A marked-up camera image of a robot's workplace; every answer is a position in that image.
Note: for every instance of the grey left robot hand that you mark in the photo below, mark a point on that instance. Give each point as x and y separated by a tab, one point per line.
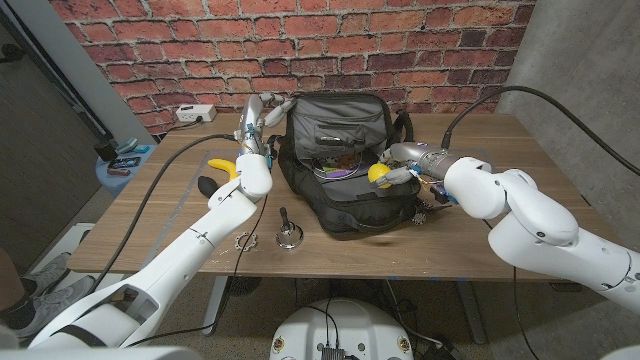
250	117

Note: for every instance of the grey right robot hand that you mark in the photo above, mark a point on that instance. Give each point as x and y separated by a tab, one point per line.
415	155

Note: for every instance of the yellow ball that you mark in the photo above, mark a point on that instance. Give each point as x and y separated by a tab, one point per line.
377	172

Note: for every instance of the black backpack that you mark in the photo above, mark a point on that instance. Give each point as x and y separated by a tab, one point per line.
340	115

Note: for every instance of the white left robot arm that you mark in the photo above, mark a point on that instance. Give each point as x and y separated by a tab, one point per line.
210	230

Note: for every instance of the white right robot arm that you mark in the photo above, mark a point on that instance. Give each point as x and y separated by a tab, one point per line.
540	220

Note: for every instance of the yellow toy banana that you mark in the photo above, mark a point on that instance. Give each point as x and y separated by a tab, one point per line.
222	165

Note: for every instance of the white power strip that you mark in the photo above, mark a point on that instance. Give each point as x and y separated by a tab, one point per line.
195	112

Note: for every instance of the purple flat disc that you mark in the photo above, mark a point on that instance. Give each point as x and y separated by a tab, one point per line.
340	172

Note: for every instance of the black rubber air blower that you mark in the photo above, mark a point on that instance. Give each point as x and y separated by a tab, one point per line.
206	185

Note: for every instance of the red brick printed backdrop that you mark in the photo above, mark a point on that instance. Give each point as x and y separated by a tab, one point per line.
300	50

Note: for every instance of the small blue box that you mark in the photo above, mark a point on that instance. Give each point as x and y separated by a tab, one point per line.
141	149

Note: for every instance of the silver call bell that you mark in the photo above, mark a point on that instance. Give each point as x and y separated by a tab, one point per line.
289	235

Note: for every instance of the grey teal brush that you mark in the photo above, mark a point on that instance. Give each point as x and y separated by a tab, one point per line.
126	145

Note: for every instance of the small red object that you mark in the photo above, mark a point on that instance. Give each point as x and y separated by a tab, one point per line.
119	172

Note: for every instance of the blue round stool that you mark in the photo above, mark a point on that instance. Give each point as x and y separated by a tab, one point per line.
115	182

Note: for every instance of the black floor fan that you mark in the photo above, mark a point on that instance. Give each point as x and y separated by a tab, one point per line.
245	285

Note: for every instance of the grey table leg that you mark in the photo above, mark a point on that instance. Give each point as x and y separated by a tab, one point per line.
472	315
215	305

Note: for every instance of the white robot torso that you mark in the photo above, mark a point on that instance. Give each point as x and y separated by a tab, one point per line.
365	325

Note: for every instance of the black power brick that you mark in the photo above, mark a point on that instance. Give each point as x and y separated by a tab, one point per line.
442	352

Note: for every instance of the grey sneaker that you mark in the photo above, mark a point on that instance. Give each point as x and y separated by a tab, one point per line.
47	270
55	300

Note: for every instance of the person's bare leg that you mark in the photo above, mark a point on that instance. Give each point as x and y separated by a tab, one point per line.
10	280

